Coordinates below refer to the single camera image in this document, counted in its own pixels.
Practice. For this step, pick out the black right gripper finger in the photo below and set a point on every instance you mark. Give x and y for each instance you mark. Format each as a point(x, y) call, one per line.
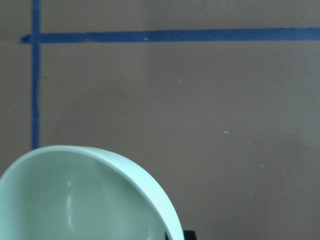
point(190, 235)

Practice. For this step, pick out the mint green bowl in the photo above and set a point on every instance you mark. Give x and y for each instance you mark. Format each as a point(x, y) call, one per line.
point(66, 192)

